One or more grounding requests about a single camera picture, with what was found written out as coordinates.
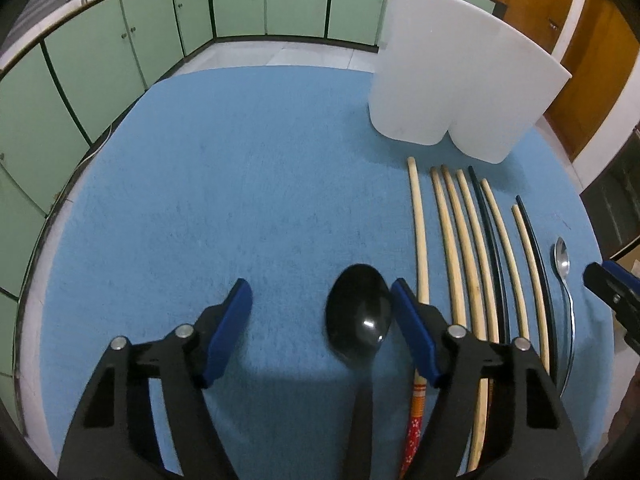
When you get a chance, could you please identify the plain bamboo chopstick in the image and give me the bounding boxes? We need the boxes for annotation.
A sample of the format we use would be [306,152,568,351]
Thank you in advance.
[442,166,487,340]
[430,167,490,472]

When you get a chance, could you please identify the metal spoon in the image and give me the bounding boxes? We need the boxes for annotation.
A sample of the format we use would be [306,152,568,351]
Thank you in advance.
[552,237,576,394]

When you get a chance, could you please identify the red patterned bamboo chopstick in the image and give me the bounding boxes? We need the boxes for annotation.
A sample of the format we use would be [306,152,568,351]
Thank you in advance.
[399,156,430,479]

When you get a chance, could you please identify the red end bamboo chopstick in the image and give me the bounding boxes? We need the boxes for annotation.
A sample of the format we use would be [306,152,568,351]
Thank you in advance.
[480,178,530,339]
[456,169,499,342]

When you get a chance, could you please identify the black chopstick silver band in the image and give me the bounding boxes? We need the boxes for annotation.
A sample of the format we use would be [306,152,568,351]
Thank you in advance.
[516,195,559,384]
[468,166,510,344]

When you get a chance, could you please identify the black plastic spoon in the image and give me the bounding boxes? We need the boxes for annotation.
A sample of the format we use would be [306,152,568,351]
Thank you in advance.
[324,263,392,479]

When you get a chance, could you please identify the green lower kitchen cabinets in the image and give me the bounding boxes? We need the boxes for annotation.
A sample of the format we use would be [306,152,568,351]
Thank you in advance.
[0,0,507,391]

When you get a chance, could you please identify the black glass cabinet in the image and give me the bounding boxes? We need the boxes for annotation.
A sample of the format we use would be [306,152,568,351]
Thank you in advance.
[580,126,640,259]

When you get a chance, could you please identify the orange red end chopstick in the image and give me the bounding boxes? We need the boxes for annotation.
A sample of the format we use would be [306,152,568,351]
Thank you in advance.
[512,204,550,372]

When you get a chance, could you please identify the white double utensil holder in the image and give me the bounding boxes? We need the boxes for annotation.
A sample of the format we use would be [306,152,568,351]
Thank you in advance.
[369,0,570,164]

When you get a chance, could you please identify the blue table mat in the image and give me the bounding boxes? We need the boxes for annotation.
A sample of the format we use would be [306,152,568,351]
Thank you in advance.
[39,65,616,476]

